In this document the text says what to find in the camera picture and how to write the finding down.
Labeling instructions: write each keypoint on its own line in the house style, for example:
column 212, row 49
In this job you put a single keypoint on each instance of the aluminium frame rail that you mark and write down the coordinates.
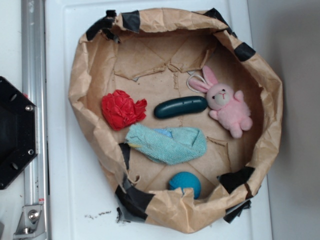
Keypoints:
column 36, row 177

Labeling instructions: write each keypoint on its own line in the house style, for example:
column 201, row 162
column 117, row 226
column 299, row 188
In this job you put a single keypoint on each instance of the metal corner bracket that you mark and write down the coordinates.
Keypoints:
column 31, row 225

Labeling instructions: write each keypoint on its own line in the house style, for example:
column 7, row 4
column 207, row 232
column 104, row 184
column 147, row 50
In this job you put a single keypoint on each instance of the pink plush bunny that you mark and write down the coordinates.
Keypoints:
column 226, row 106

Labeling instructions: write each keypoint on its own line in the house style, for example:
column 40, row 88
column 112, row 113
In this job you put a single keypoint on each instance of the blue foam ball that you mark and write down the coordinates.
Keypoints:
column 186, row 180

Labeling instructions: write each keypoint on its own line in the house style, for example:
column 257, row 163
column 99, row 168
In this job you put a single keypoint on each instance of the red crumpled paper ball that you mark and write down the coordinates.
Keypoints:
column 120, row 110

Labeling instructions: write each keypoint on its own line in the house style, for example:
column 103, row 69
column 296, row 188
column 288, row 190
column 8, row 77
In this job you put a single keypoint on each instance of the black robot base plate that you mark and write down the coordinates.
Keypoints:
column 18, row 139

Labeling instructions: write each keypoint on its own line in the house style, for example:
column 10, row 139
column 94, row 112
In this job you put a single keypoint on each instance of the dark green plastic pickle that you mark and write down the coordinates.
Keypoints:
column 180, row 106

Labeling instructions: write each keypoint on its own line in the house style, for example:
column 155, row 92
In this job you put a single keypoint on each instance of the light blue towel cloth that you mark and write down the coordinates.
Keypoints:
column 171, row 146

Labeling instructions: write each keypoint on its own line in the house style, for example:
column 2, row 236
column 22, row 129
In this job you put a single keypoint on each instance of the brown paper bag bin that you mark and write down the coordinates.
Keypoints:
column 150, row 54

